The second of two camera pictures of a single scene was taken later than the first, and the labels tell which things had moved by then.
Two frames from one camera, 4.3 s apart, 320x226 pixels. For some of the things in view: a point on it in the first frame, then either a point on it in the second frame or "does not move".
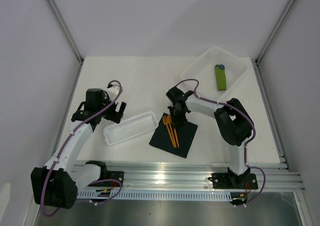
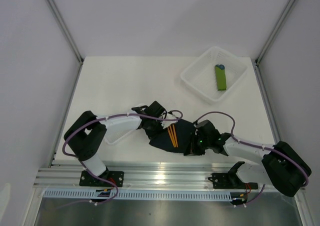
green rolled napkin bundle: (220, 73) does not move
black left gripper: (115, 116) to (160, 130)
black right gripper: (175, 121) to (195, 151)
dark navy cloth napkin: (185, 132) does not move
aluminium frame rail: (188, 175) does not move
